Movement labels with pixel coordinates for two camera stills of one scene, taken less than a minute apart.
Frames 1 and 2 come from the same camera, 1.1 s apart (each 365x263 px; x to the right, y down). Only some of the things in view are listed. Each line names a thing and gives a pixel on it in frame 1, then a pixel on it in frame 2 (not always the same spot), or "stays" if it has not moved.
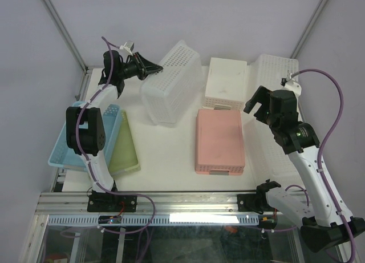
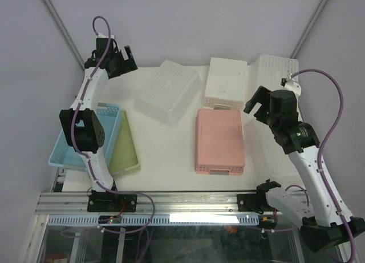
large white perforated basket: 267,71 stays
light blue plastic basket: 63,157 stays
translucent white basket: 265,160 stays
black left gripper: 150,67 → 129,65
